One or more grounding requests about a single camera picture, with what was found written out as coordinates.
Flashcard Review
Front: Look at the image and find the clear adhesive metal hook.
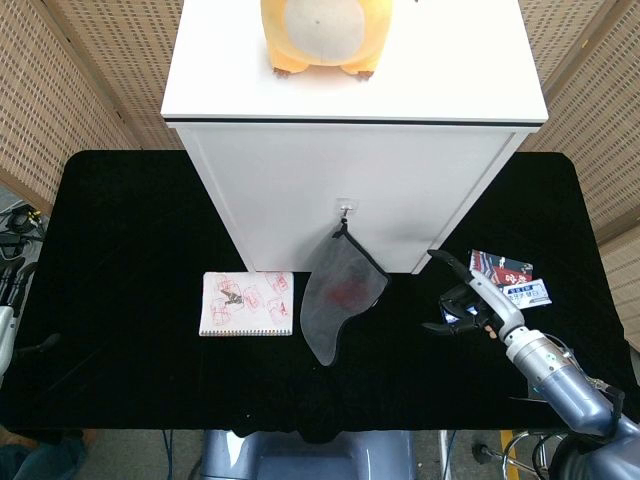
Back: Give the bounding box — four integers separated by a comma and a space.
333, 196, 357, 224

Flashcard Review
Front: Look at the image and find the woven folding screen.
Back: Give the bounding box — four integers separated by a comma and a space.
517, 0, 640, 331
0, 0, 189, 216

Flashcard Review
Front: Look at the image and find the white cabinet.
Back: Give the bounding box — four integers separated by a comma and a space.
160, 0, 550, 275

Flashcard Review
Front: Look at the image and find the blue cloth garment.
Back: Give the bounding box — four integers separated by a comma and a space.
0, 433, 86, 480

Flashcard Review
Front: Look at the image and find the spiral notebook with red drawings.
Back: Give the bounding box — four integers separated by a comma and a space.
198, 271, 296, 338

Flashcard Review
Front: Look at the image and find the black tablecloth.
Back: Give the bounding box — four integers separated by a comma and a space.
0, 148, 630, 444

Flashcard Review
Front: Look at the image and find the blue-gray robot torso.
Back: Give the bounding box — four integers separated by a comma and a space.
199, 428, 417, 480

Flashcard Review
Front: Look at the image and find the chrome stool frame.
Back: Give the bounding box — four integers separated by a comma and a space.
474, 429, 566, 480

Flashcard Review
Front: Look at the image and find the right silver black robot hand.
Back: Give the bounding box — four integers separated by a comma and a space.
422, 248, 526, 344

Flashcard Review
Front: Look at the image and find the gray cloth with black trim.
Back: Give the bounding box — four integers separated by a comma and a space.
299, 219, 390, 367

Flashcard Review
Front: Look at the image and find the black cable clutter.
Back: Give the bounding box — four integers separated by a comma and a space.
0, 203, 47, 261

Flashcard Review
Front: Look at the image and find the red blue snack packet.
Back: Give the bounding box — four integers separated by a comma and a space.
468, 248, 535, 287

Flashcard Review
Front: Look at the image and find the blue toothpaste box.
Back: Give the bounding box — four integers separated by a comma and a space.
442, 279, 553, 325

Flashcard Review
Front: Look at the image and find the blue cable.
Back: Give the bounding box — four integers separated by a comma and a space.
444, 430, 457, 480
160, 428, 175, 480

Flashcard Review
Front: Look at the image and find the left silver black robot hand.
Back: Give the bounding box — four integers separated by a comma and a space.
0, 262, 62, 374

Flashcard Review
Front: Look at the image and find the yellow plush toy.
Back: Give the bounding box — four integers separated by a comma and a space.
260, 0, 396, 81

